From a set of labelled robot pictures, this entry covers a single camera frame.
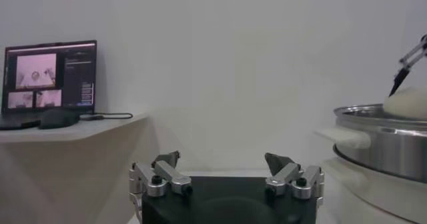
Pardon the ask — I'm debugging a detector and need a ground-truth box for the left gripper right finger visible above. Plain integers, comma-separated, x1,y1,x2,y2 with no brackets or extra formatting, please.
264,151,325,200

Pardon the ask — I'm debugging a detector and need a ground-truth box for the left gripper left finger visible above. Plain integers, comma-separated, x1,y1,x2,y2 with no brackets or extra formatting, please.
129,150,193,198

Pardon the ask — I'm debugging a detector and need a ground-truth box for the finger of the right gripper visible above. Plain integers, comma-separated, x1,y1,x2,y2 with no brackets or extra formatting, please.
388,33,427,98

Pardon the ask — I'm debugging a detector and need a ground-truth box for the white steamed baozi bun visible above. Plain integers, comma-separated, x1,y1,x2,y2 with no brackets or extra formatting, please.
382,85,427,121

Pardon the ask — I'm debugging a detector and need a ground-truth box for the stainless steel steamer basket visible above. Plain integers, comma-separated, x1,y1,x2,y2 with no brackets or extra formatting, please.
315,103,427,183

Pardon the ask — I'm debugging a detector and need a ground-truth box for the white side table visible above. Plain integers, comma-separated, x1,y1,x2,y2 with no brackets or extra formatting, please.
0,111,157,224

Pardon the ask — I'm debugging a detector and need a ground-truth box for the cream electric cooking pot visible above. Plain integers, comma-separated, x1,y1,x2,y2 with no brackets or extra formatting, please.
320,157,427,224

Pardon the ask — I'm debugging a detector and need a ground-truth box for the black computer mouse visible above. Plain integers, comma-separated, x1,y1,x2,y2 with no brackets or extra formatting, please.
37,108,81,130

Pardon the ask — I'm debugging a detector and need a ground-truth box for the black laptop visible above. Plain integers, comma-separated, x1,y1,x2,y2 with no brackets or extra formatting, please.
0,39,98,131

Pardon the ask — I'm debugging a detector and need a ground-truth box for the black hub cable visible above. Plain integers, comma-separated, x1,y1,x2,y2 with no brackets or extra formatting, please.
99,111,134,120

